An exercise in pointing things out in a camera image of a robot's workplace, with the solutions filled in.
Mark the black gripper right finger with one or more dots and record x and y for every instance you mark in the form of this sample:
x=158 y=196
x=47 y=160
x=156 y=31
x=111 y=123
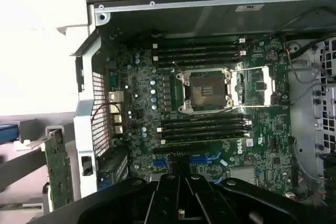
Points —
x=249 y=203

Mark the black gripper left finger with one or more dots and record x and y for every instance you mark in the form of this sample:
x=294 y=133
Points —
x=118 y=203

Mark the silver chipset heat sink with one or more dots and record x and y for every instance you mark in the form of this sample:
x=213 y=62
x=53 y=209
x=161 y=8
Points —
x=241 y=175

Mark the blue expansion slot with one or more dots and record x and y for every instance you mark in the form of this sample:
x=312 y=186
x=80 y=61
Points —
x=199 y=159

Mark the silver port block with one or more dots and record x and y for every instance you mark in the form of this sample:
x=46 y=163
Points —
x=116 y=119
x=117 y=129
x=115 y=96

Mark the black RAM slot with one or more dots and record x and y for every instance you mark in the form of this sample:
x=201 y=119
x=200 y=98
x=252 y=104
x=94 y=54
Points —
x=197 y=62
x=204 y=120
x=204 y=132
x=163 y=142
x=197 y=50
x=197 y=56
x=197 y=43
x=204 y=126

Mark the open black PC case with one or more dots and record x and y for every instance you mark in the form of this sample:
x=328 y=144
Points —
x=86 y=129

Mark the black expansion slot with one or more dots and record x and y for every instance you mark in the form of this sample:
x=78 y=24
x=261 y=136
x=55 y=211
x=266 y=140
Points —
x=183 y=149

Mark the thin metal locking lever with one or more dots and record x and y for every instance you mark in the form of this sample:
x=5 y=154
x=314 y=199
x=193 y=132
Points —
x=262 y=106
x=252 y=68

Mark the green motherboard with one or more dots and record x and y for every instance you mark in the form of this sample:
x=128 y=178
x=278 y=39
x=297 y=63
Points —
x=147 y=95

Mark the CPU socket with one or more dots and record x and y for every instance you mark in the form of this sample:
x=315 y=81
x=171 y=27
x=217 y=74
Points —
x=207 y=90

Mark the silver perforated drive cage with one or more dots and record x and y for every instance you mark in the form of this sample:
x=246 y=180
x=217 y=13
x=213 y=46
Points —
x=319 y=103

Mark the silver socket cover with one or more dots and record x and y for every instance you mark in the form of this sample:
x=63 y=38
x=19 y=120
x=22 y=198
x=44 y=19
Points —
x=267 y=82

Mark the blue disk caddy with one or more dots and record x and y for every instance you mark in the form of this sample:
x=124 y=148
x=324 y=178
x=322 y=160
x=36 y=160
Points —
x=8 y=132

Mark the silver coin battery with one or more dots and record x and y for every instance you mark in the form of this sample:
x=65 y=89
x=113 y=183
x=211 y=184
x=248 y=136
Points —
x=271 y=55

